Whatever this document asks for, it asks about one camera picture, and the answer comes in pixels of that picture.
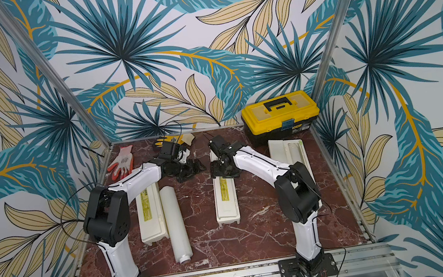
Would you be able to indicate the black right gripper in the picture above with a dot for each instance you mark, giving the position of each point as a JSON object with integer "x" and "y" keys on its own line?
{"x": 221, "y": 167}

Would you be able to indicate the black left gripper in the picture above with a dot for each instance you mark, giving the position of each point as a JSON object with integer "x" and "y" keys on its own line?
{"x": 193, "y": 171}

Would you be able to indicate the white wrap dispenser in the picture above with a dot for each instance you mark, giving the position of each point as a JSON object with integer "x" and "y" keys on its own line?
{"x": 151, "y": 217}

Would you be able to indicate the plastic wrap roll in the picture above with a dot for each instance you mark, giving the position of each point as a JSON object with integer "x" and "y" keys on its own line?
{"x": 176, "y": 228}

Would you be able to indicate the white dispenser base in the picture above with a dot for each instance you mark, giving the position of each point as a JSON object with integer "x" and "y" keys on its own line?
{"x": 292, "y": 149}

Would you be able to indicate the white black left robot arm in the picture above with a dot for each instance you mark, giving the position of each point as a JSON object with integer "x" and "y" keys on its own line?
{"x": 108, "y": 219}

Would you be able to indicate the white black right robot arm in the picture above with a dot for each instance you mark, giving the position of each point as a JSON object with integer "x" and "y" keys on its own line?
{"x": 249, "y": 160}

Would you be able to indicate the yellow black work glove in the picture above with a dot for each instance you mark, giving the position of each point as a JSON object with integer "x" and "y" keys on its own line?
{"x": 186, "y": 138}

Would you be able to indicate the red white work glove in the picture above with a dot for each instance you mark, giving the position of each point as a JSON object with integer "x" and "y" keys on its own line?
{"x": 122, "y": 165}

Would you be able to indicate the yellow black toolbox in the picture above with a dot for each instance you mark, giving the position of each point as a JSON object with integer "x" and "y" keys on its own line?
{"x": 278, "y": 118}

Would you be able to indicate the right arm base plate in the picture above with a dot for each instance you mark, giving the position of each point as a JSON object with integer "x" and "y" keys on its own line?
{"x": 323, "y": 265}

